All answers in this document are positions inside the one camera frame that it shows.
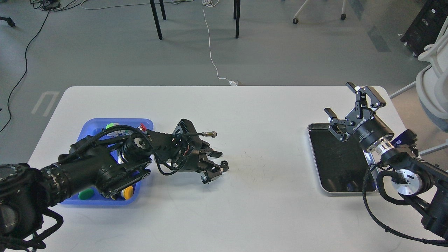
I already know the black table leg left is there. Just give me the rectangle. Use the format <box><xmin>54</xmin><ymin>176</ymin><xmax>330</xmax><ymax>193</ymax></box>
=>
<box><xmin>150</xmin><ymin>0</ymin><xmax>166</xmax><ymax>40</ymax></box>

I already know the black equipment case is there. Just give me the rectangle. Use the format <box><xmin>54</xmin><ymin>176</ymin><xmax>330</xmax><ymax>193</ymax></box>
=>
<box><xmin>400</xmin><ymin>0</ymin><xmax>448</xmax><ymax>56</ymax></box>

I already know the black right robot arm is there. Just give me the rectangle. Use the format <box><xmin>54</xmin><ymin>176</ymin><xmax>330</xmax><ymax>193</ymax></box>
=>
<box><xmin>325</xmin><ymin>82</ymin><xmax>448</xmax><ymax>247</ymax></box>

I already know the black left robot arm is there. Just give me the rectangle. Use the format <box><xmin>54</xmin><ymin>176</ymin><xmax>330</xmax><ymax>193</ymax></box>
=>
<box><xmin>0</xmin><ymin>119</ymin><xmax>229</xmax><ymax>251</ymax></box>

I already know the red push button switch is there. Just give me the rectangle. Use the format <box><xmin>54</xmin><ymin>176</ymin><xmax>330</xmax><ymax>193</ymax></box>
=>
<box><xmin>139</xmin><ymin>123</ymin><xmax>147</xmax><ymax>134</ymax></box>

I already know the white green switch block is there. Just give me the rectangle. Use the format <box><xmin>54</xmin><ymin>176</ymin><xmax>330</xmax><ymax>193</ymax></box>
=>
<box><xmin>105</xmin><ymin>122</ymin><xmax>120</xmax><ymax>130</ymax></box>

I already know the black table leg right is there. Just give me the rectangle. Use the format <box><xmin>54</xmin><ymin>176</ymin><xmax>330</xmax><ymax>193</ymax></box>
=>
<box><xmin>233</xmin><ymin>0</ymin><xmax>241</xmax><ymax>39</ymax></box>

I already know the blue plastic tray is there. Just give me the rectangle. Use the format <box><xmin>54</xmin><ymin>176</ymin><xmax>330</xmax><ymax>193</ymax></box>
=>
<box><xmin>61</xmin><ymin>118</ymin><xmax>154</xmax><ymax>207</ymax></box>

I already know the white rolling chair base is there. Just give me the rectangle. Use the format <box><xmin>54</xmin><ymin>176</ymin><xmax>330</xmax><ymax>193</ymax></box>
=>
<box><xmin>291</xmin><ymin>0</ymin><xmax>336</xmax><ymax>25</ymax></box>

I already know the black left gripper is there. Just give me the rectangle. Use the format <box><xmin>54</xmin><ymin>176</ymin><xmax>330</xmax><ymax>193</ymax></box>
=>
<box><xmin>171</xmin><ymin>140</ymin><xmax>224</xmax><ymax>184</ymax></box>

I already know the black floor cable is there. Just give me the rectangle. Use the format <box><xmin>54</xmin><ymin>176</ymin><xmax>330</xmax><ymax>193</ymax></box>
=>
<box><xmin>0</xmin><ymin>0</ymin><xmax>81</xmax><ymax>133</ymax></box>

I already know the white floor cable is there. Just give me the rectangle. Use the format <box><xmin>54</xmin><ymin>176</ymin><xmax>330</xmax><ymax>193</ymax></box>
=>
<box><xmin>202</xmin><ymin>0</ymin><xmax>238</xmax><ymax>86</ymax></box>

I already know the silver metal tray black mat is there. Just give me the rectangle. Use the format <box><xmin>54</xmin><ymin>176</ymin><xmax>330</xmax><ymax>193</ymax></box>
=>
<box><xmin>307</xmin><ymin>123</ymin><xmax>376</xmax><ymax>196</ymax></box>

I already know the yellow push button switch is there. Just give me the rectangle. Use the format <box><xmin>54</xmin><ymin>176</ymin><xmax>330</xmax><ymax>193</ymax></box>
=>
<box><xmin>120</xmin><ymin>185</ymin><xmax>134</xmax><ymax>200</ymax></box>

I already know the black table leg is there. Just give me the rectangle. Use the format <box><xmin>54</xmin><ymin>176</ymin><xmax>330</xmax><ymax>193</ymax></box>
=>
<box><xmin>233</xmin><ymin>0</ymin><xmax>241</xmax><ymax>39</ymax></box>
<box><xmin>150</xmin><ymin>0</ymin><xmax>166</xmax><ymax>40</ymax></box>

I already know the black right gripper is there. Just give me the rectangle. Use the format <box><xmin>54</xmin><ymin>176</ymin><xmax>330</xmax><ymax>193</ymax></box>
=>
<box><xmin>324</xmin><ymin>82</ymin><xmax>394</xmax><ymax>153</ymax></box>

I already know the green push button switch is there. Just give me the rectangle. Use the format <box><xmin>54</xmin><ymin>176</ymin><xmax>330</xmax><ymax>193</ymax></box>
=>
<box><xmin>77</xmin><ymin>188</ymin><xmax>95</xmax><ymax>201</ymax></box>

